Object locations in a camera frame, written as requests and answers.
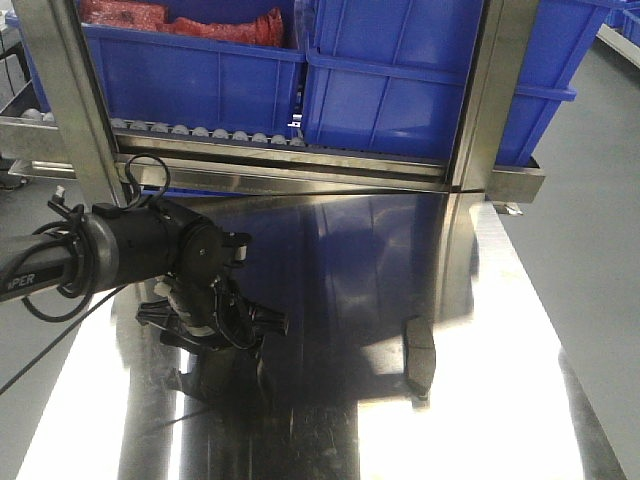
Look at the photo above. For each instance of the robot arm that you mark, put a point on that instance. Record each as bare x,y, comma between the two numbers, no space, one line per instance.
56,271

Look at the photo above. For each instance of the large blue crate left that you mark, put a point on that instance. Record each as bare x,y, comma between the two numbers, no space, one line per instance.
161,77

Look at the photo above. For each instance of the large blue crate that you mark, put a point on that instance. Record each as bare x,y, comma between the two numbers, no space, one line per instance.
161,77
390,76

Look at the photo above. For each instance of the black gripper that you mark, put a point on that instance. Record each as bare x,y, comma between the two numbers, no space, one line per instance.
201,307

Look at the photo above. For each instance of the dark brake pad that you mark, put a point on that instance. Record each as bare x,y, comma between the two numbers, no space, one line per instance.
419,356

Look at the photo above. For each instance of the stainless steel roller rack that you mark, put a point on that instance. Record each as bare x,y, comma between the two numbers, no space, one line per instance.
80,142

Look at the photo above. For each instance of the large blue crate right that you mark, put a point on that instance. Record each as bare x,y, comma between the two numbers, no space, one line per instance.
390,76

